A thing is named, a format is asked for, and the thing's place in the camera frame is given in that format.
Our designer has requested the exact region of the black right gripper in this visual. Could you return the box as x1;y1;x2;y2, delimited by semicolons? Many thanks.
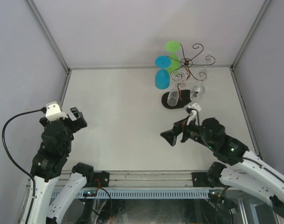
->
160;113;214;150

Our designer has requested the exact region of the clear wine glass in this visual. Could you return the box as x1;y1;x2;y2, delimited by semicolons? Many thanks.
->
190;71;207;102

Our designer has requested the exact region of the blue plastic wine glass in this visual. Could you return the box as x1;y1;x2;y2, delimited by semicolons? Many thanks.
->
155;56;171;90

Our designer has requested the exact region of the clear flute glass front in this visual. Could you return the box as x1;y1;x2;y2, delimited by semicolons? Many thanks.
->
167;70;188;107

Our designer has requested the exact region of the clear tall champagne flute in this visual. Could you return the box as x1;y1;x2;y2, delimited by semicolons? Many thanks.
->
199;51;217;81

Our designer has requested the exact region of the green plastic wine glass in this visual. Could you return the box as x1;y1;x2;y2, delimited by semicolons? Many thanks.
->
165;41;181;73

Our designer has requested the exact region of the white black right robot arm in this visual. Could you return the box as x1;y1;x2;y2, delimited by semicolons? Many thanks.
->
160;118;284;212

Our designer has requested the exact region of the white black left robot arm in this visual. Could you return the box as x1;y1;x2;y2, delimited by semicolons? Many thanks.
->
21;102;95;224

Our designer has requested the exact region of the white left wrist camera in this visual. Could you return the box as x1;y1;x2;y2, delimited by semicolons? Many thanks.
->
45;101;68;122

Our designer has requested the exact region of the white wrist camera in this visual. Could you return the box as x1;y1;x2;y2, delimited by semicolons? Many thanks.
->
185;102;201;125
45;101;68;122

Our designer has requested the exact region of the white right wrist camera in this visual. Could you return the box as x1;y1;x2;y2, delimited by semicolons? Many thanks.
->
185;102;201;125

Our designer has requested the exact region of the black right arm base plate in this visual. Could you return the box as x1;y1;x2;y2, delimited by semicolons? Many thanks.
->
192;172;214;188

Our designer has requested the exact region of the black left camera cable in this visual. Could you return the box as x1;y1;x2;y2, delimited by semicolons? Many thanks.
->
1;108;47;206

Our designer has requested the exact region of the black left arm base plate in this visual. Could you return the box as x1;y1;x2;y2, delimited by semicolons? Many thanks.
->
85;171;110;188

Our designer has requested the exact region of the aluminium mounting rail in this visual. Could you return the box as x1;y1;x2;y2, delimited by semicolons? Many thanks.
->
27;169;227;188

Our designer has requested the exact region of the blue slotted cable duct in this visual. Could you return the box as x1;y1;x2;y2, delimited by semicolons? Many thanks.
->
50;189;212;200

